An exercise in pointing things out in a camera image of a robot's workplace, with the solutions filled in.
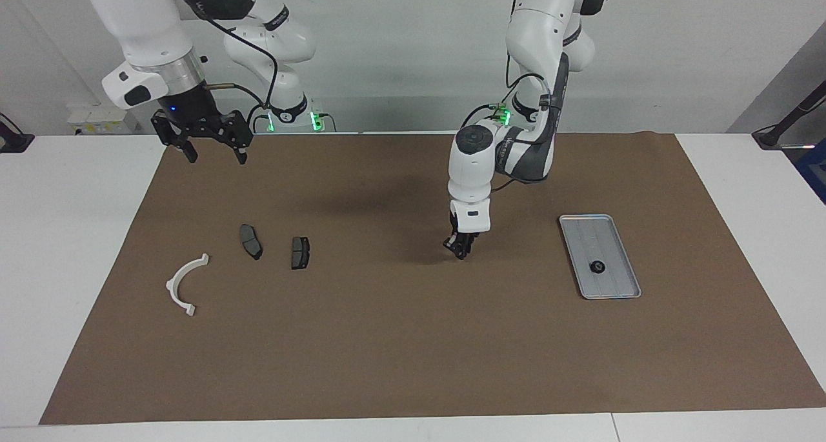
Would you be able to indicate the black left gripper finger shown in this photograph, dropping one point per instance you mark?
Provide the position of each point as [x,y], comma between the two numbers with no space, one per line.
[454,243]
[469,244]

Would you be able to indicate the silver metal tray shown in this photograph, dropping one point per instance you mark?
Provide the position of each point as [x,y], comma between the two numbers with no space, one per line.
[614,288]

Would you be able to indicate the slanted dark grey brake pad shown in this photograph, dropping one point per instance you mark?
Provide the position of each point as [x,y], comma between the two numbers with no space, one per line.
[250,241]

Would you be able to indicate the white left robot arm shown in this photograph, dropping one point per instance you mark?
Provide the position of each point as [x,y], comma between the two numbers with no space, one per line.
[535,29]

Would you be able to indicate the brown table mat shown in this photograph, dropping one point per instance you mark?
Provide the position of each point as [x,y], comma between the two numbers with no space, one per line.
[413,345]

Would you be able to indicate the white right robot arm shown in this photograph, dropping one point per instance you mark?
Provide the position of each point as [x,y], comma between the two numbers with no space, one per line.
[142,22]

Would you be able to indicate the rectangular dark grey brake pad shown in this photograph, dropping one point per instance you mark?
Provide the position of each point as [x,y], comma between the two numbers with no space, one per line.
[300,253]

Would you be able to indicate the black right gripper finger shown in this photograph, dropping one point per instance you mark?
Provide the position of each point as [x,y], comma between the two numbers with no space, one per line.
[169,131]
[237,132]

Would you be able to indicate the white power strip box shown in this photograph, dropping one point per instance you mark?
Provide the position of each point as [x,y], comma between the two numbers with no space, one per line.
[97,116]

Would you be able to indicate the black clamp stand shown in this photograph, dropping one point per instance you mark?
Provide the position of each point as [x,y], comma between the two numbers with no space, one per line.
[13,142]

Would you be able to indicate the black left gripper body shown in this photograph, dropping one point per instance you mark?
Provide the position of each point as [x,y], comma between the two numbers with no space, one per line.
[464,235]

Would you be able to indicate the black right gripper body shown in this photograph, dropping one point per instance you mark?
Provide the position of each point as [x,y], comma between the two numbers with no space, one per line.
[190,113]

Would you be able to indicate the blue object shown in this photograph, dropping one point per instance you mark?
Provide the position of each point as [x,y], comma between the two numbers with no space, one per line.
[814,171]

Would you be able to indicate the white curved plastic bracket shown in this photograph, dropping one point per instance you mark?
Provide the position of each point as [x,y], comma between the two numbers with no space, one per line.
[173,288]

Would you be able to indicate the large black bearing gear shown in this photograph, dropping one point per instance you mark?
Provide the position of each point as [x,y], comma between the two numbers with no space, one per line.
[597,267]

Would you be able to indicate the black angled stand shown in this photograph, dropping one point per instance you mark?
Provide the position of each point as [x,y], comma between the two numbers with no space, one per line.
[771,135]

